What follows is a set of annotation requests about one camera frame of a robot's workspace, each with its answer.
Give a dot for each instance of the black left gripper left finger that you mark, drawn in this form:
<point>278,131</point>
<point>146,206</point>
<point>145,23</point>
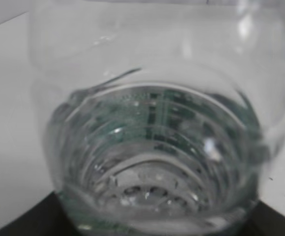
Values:
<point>47,218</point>

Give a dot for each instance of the clear green-label water bottle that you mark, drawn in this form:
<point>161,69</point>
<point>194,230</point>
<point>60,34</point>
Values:
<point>158,117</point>

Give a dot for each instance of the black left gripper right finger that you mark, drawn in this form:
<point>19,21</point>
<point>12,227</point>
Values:
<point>264,221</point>

